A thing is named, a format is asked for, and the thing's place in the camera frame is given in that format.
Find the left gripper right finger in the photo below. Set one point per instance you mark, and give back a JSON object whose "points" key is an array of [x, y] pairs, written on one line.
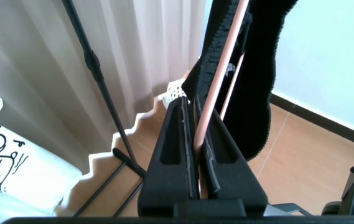
{"points": [[235, 186]]}

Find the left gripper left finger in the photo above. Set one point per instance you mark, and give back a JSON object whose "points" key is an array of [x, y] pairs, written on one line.
{"points": [[170, 183]]}

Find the black garment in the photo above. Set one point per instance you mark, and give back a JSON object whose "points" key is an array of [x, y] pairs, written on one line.
{"points": [[254, 93]]}

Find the pink clothes hanger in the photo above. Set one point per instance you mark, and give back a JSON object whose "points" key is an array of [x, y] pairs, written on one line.
{"points": [[220, 71]]}

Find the white garment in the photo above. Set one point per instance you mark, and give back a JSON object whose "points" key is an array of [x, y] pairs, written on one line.
{"points": [[40, 174]]}

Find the white laundry basket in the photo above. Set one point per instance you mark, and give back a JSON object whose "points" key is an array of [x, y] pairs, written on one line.
{"points": [[173, 91]]}

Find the black clothes rack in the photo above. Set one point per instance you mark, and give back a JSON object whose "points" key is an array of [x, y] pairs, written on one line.
{"points": [[92, 62]]}

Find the beige curtain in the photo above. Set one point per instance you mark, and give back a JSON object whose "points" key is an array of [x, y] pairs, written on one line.
{"points": [[40, 62]]}

